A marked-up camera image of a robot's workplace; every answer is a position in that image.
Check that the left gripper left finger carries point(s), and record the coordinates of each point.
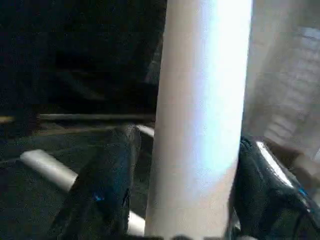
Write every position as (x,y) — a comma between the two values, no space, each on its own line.
(102,190)

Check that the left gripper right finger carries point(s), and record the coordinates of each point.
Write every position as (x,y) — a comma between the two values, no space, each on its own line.
(272,200)

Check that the white plastic table leg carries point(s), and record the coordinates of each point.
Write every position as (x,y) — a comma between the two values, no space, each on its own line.
(200,125)
(50,167)

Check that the black work mat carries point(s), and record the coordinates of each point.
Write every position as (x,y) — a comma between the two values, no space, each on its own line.
(30,200)

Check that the grey pleated curtain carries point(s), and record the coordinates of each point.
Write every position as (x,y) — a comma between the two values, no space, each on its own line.
(285,75)

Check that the black metal rail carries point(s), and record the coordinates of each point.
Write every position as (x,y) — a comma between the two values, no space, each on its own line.
(95,117)

